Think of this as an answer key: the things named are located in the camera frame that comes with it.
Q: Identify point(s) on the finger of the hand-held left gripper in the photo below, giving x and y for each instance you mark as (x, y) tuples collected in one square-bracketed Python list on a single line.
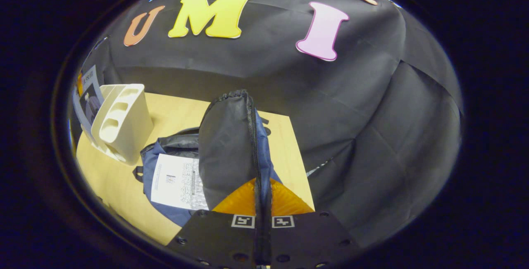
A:
[(79, 84)]

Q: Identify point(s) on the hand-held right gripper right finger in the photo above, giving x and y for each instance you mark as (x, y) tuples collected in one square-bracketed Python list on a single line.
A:
[(310, 240)]

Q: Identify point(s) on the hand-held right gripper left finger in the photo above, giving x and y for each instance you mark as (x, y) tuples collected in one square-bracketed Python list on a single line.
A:
[(223, 240)]

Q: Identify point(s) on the pale blue book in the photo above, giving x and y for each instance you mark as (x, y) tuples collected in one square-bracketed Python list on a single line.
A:
[(91, 99)]

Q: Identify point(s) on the cream plastic bookshelf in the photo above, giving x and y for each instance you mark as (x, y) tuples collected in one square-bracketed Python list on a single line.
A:
[(124, 128)]

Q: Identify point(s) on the white book with grey print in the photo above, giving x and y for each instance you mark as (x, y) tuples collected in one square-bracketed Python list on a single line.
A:
[(177, 182)]

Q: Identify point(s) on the blue schoolbag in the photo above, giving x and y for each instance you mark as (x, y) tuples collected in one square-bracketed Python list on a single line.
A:
[(225, 149)]

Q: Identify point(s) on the black round sticker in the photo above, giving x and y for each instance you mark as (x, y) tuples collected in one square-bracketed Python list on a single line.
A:
[(268, 131)]

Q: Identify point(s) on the black backdrop cloth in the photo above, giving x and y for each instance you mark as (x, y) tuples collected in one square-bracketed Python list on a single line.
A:
[(351, 95)]

